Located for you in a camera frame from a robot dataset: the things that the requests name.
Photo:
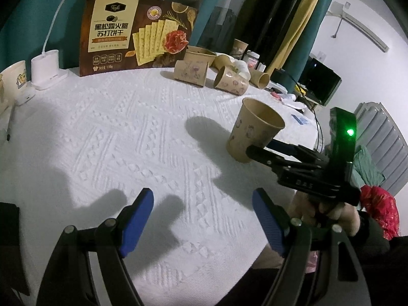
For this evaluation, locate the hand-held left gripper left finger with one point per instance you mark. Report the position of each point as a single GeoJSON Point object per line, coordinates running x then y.
{"type": "Point", "coordinates": [137, 221]}

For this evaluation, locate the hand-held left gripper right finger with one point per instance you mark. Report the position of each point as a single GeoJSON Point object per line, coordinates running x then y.
{"type": "Point", "coordinates": [267, 223]}

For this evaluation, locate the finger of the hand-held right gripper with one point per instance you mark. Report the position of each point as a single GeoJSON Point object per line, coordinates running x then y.
{"type": "Point", "coordinates": [287, 148]}
{"type": "Point", "coordinates": [261, 154]}

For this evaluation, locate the brown floral paper cup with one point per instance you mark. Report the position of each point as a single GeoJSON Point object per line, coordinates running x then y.
{"type": "Point", "coordinates": [231, 81]}
{"type": "Point", "coordinates": [259, 79]}
{"type": "Point", "coordinates": [247, 127]}
{"type": "Point", "coordinates": [240, 47]}
{"type": "Point", "coordinates": [191, 71]}
{"type": "Point", "coordinates": [221, 61]}
{"type": "Point", "coordinates": [200, 55]}

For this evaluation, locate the person's right forearm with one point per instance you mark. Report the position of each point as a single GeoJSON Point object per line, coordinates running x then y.
{"type": "Point", "coordinates": [377, 240]}

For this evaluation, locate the person's right hand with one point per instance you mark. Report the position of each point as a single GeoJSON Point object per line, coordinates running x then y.
{"type": "Point", "coordinates": [341, 216]}

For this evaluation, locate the blue card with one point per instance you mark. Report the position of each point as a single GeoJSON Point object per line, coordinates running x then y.
{"type": "Point", "coordinates": [299, 120]}

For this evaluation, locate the green cloth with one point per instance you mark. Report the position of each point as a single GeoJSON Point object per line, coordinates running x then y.
{"type": "Point", "coordinates": [368, 167]}

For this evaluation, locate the red patterned cloth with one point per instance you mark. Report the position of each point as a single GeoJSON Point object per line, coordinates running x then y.
{"type": "Point", "coordinates": [384, 208]}

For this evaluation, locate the black monitor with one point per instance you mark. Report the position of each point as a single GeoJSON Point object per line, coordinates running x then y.
{"type": "Point", "coordinates": [322, 81]}

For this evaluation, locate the grey radiator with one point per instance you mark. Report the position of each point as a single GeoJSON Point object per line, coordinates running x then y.
{"type": "Point", "coordinates": [387, 143]}

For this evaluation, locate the white textured tablecloth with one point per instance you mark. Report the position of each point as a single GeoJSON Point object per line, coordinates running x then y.
{"type": "Point", "coordinates": [127, 140]}

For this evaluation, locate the white crumpled tissue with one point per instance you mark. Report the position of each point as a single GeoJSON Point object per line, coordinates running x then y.
{"type": "Point", "coordinates": [243, 69]}

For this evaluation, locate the jar with red label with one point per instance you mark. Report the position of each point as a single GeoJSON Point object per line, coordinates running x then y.
{"type": "Point", "coordinates": [252, 60]}

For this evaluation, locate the yellow curtain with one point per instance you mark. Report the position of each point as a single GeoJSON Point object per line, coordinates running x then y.
{"type": "Point", "coordinates": [299, 22]}

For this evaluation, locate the dark flat object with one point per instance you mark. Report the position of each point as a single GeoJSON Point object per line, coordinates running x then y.
{"type": "Point", "coordinates": [11, 248]}

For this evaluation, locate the teal curtain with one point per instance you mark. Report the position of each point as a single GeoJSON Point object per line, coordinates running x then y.
{"type": "Point", "coordinates": [318, 22]}
{"type": "Point", "coordinates": [35, 16]}

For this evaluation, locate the white air conditioner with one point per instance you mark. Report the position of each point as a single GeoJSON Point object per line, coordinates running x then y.
{"type": "Point", "coordinates": [360, 27]}

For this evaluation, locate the black pen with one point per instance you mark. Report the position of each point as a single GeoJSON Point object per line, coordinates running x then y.
{"type": "Point", "coordinates": [10, 124]}

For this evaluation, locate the white small box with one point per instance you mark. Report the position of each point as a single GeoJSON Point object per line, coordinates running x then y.
{"type": "Point", "coordinates": [27, 95]}

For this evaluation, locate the white desk lamp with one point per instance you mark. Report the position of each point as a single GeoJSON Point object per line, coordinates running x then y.
{"type": "Point", "coordinates": [47, 68]}

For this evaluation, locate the brown cracker box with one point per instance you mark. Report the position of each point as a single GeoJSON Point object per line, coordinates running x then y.
{"type": "Point", "coordinates": [134, 28]}

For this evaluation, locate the white mug with yellow print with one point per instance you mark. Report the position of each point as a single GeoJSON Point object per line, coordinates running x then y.
{"type": "Point", "coordinates": [14, 78]}

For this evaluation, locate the white wall socket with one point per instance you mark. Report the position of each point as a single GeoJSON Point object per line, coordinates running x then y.
{"type": "Point", "coordinates": [321, 57]}

